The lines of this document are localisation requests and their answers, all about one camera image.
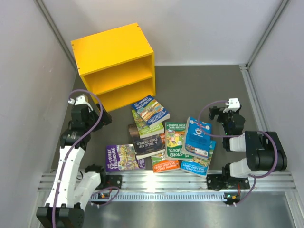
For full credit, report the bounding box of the blue thick paperback book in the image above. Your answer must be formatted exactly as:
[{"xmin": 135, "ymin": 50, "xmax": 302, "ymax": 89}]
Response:
[{"xmin": 182, "ymin": 117, "xmax": 211, "ymax": 160}]

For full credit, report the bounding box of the lime 65-storey treehouse book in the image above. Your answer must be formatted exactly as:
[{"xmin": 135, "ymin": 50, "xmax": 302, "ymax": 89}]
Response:
[{"xmin": 132, "ymin": 110, "xmax": 165, "ymax": 139}]

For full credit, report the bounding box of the purple 52-storey treehouse book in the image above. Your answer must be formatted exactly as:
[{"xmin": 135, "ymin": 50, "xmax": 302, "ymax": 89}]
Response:
[{"xmin": 105, "ymin": 144, "xmax": 146, "ymax": 172}]

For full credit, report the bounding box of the blue 91-storey treehouse book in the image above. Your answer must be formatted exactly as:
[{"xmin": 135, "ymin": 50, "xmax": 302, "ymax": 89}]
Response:
[{"xmin": 132, "ymin": 95, "xmax": 170, "ymax": 128}]

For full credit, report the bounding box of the dark Tale of Two Cities book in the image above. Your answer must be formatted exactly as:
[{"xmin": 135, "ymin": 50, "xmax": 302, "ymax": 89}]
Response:
[{"xmin": 128, "ymin": 124, "xmax": 165, "ymax": 159}]

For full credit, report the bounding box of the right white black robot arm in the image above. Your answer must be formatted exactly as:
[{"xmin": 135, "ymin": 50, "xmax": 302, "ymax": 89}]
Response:
[{"xmin": 207, "ymin": 106, "xmax": 287, "ymax": 190}]

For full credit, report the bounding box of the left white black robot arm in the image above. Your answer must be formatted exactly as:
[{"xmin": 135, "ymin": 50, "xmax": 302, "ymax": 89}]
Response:
[{"xmin": 36, "ymin": 104, "xmax": 112, "ymax": 228}]

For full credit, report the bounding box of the green 104-storey treehouse book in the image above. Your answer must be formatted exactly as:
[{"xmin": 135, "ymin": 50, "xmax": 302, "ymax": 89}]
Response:
[{"xmin": 165, "ymin": 122, "xmax": 193, "ymax": 161}]

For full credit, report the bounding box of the yellow wooden shelf box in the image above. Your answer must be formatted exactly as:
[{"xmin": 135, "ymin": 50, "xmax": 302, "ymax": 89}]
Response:
[{"xmin": 71, "ymin": 23, "xmax": 156, "ymax": 112}]

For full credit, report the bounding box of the light blue treehouse book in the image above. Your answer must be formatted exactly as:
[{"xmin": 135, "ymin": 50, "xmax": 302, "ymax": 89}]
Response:
[{"xmin": 180, "ymin": 140, "xmax": 216, "ymax": 178}]

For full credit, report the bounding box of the orange 78-storey treehouse book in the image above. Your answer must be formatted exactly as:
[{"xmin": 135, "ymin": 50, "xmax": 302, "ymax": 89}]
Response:
[{"xmin": 151, "ymin": 133, "xmax": 180, "ymax": 173}]

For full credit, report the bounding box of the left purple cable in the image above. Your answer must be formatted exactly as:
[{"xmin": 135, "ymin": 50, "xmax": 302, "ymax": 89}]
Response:
[{"xmin": 51, "ymin": 89, "xmax": 120, "ymax": 228}]

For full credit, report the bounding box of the purple cable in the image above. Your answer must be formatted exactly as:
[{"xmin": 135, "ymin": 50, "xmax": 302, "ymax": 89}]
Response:
[
  {"xmin": 197, "ymin": 100, "xmax": 278, "ymax": 207},
  {"xmin": 51, "ymin": 89, "xmax": 120, "ymax": 228}
]

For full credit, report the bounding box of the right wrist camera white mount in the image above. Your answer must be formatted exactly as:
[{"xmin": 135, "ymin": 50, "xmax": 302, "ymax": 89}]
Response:
[{"xmin": 223, "ymin": 98, "xmax": 241, "ymax": 113}]

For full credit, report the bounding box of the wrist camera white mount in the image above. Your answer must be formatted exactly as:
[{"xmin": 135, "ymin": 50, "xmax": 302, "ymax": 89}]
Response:
[
  {"xmin": 68, "ymin": 94, "xmax": 93, "ymax": 112},
  {"xmin": 223, "ymin": 98, "xmax": 241, "ymax": 113}
]

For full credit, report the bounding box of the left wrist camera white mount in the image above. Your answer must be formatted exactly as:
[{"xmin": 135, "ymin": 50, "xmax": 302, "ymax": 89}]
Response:
[{"xmin": 68, "ymin": 94, "xmax": 93, "ymax": 112}]

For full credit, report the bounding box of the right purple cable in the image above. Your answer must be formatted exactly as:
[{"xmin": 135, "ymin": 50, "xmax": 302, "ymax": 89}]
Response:
[{"xmin": 197, "ymin": 100, "xmax": 278, "ymax": 207}]

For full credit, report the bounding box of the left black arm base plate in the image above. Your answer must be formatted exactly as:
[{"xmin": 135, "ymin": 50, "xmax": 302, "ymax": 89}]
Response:
[{"xmin": 104, "ymin": 174, "xmax": 123, "ymax": 189}]

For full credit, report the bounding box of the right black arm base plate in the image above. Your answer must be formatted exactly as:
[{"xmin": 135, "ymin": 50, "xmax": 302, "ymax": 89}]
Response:
[{"xmin": 206, "ymin": 174, "xmax": 250, "ymax": 191}]

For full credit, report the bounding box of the aluminium mounting rail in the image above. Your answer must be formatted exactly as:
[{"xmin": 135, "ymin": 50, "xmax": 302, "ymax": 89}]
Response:
[{"xmin": 38, "ymin": 170, "xmax": 297, "ymax": 202}]

